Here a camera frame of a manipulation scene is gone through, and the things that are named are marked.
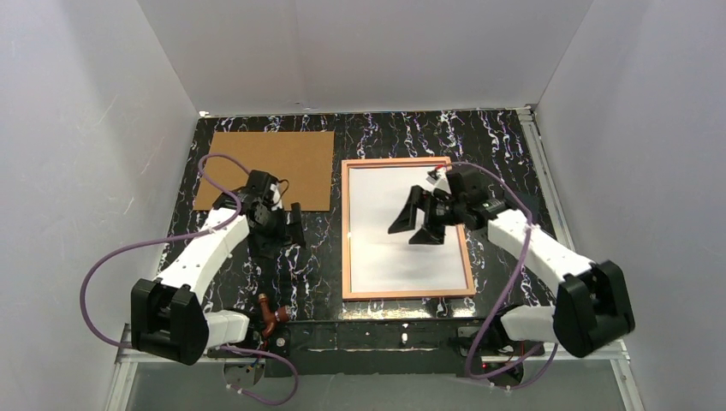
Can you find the copper pipe fitting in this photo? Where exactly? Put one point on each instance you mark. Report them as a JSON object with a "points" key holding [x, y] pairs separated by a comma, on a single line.
{"points": [[272, 319]]}

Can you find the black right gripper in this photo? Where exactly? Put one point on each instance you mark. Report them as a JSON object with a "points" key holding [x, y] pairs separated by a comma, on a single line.
{"points": [[430, 210]]}

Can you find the aluminium right side rail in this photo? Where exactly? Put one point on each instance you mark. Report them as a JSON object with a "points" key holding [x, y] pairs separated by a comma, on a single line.
{"points": [[527, 119]]}

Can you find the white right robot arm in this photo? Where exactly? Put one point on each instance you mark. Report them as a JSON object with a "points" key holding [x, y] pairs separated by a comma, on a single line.
{"points": [[592, 307]]}

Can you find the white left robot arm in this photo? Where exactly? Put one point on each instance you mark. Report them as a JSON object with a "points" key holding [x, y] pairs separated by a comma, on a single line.
{"points": [[167, 319]]}

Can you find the aluminium rail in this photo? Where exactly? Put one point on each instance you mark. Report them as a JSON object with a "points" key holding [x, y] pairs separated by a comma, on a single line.
{"points": [[527, 119], [374, 365]]}

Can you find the aluminium front rail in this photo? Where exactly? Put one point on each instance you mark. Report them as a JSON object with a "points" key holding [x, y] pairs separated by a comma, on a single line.
{"points": [[374, 365]]}

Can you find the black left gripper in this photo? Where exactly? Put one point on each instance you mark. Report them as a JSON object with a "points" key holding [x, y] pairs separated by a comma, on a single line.
{"points": [[280, 234]]}

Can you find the printed photo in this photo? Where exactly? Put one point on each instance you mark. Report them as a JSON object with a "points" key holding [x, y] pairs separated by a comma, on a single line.
{"points": [[385, 249]]}

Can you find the brown backing board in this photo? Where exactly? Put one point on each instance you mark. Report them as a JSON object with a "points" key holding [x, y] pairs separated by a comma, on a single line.
{"points": [[305, 159]]}

